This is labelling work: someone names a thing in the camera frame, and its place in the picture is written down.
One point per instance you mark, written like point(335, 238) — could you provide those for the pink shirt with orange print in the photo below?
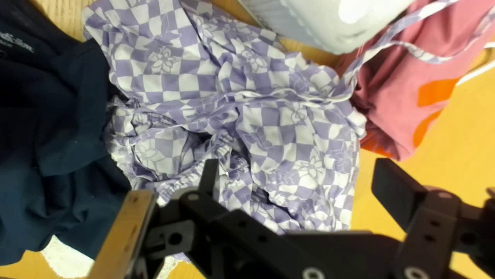
point(397, 94)

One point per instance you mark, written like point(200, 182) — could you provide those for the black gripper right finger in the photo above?
point(400, 191)

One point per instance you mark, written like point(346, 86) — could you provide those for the dark blue shirt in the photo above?
point(52, 129)

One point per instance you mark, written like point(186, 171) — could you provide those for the white basket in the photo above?
point(319, 26)

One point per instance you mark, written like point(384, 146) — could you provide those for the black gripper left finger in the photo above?
point(213, 181)

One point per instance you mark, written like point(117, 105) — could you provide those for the purple white checkered shirt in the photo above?
point(233, 94)

